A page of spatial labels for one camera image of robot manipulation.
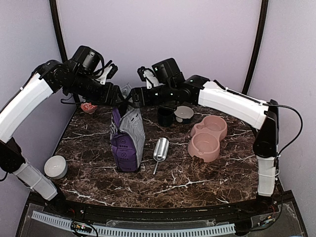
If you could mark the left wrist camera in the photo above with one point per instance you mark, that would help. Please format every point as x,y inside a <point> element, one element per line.
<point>106,73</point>

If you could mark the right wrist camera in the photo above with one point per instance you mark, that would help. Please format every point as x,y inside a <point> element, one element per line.
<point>147,75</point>

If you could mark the white grey round bowl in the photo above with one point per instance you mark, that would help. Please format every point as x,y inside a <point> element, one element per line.
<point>56,167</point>

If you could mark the grey slotted cable duct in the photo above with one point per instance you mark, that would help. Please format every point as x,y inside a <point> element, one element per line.
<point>133,229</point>

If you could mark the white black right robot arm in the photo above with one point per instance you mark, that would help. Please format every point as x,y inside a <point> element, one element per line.
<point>165,82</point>

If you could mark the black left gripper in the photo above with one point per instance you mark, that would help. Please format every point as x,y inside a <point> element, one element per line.
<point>109,96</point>

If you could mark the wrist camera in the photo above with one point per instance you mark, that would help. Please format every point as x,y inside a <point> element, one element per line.
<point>106,73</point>
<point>147,75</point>

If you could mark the metal food scoop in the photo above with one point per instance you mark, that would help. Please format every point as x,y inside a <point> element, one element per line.
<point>160,152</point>

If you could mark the dark green mug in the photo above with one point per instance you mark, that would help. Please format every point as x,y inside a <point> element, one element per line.
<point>165,116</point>

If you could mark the white ceramic pet bowl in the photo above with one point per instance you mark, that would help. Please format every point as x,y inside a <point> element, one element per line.
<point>184,114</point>

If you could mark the black front frame rail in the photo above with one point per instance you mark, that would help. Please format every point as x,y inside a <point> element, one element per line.
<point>240,212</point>

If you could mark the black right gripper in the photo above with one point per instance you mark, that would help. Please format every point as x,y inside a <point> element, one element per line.
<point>135,92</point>

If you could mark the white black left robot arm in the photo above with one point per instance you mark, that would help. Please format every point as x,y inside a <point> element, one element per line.
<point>85,74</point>

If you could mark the pink double pet bowl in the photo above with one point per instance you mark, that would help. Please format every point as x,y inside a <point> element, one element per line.
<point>206,137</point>

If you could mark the purple pet food bag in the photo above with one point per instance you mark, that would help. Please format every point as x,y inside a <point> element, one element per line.
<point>127,137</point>

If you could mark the red patterned small bowl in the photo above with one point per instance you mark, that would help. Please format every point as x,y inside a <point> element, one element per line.
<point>88,108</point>

